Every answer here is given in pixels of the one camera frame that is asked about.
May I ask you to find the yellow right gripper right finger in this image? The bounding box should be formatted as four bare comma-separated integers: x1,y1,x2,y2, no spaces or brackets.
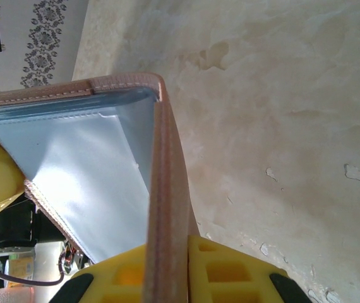
188,235,310,303

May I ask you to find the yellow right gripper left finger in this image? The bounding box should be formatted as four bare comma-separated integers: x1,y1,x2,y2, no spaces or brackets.
52,244,149,303

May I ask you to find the pink leather card holder wallet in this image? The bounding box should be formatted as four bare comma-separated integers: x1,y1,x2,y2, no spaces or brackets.
0,72,196,303

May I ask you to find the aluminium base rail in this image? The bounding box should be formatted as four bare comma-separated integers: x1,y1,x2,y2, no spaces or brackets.
0,242,37,254

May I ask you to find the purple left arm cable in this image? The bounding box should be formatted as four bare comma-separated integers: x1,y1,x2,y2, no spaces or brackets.
0,258,66,287

